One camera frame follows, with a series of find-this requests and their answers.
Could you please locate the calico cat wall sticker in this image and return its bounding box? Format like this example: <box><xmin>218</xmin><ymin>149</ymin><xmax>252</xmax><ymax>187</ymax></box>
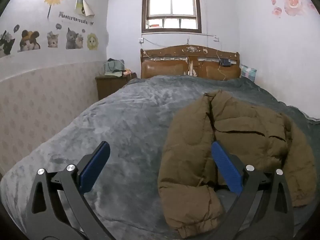
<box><xmin>17</xmin><ymin>29</ymin><xmax>41</xmax><ymax>53</ymax></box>

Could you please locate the pale green bag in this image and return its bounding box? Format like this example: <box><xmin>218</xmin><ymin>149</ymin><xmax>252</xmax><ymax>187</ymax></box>
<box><xmin>104</xmin><ymin>59</ymin><xmax>125</xmax><ymax>77</ymax></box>

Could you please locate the black and white cat sticker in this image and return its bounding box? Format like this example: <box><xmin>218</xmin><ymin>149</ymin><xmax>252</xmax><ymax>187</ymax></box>
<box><xmin>0</xmin><ymin>30</ymin><xmax>16</xmax><ymax>58</ymax></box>

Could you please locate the brown framed window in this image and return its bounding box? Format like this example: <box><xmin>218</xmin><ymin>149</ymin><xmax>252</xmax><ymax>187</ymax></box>
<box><xmin>141</xmin><ymin>0</ymin><xmax>202</xmax><ymax>33</ymax></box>

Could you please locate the checked pastel pillow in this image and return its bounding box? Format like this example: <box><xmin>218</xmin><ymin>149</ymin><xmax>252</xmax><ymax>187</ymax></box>
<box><xmin>240</xmin><ymin>64</ymin><xmax>257</xmax><ymax>82</ymax></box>

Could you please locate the yellow flower cat sticker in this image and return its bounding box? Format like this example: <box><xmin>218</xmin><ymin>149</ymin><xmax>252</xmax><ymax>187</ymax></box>
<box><xmin>86</xmin><ymin>33</ymin><xmax>98</xmax><ymax>51</ymax></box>

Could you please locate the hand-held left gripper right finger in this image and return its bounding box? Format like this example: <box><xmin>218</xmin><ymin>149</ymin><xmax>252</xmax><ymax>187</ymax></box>
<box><xmin>209</xmin><ymin>141</ymin><xmax>297</xmax><ymax>240</ymax></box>

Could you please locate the brown wooden headboard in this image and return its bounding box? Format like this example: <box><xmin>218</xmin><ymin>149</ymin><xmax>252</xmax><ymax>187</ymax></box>
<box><xmin>140</xmin><ymin>44</ymin><xmax>242</xmax><ymax>81</ymax></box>

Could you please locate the black lettering wall sticker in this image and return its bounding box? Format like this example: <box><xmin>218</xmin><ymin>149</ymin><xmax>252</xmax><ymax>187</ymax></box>
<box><xmin>59</xmin><ymin>11</ymin><xmax>95</xmax><ymax>25</ymax></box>

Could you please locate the brown wooden nightstand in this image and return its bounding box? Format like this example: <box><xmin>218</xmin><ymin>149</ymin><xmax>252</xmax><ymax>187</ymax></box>
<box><xmin>95</xmin><ymin>72</ymin><xmax>137</xmax><ymax>101</ymax></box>

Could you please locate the grey cat pair sticker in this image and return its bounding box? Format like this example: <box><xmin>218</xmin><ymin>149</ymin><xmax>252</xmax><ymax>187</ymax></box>
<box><xmin>65</xmin><ymin>27</ymin><xmax>84</xmax><ymax>50</ymax></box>

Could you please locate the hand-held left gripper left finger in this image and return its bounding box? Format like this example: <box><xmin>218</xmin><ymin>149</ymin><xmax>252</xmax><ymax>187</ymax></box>
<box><xmin>25</xmin><ymin>141</ymin><xmax>118</xmax><ymax>240</ymax></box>

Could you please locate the grey plush blanket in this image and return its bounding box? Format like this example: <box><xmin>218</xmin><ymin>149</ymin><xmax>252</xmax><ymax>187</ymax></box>
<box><xmin>0</xmin><ymin>75</ymin><xmax>320</xmax><ymax>240</ymax></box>

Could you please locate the tabby kitten wall sticker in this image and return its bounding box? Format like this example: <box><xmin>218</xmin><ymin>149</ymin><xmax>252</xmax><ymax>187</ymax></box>
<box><xmin>47</xmin><ymin>31</ymin><xmax>60</xmax><ymax>48</ymax></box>

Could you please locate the brown puffer jacket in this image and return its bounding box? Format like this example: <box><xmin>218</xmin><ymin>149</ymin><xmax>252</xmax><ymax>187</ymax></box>
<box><xmin>157</xmin><ymin>89</ymin><xmax>316</xmax><ymax>239</ymax></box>

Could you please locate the peeling wall poster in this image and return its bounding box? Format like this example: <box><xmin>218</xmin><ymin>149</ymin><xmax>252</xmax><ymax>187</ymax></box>
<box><xmin>75</xmin><ymin>0</ymin><xmax>95</xmax><ymax>18</ymax></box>

